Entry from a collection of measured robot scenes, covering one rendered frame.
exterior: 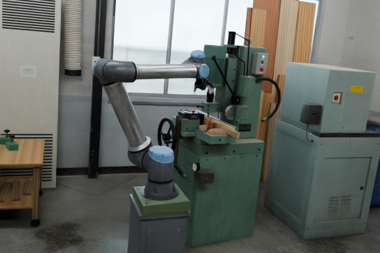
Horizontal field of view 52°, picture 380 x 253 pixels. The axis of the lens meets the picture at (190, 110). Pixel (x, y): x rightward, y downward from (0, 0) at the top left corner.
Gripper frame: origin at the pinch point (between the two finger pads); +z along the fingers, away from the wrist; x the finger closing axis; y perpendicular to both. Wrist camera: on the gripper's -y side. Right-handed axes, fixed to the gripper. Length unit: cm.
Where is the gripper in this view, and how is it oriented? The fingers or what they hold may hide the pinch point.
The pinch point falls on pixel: (204, 92)
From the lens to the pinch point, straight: 282.2
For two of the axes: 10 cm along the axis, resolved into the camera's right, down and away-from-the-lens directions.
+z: 1.4, 7.2, 6.8
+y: -3.4, 6.8, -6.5
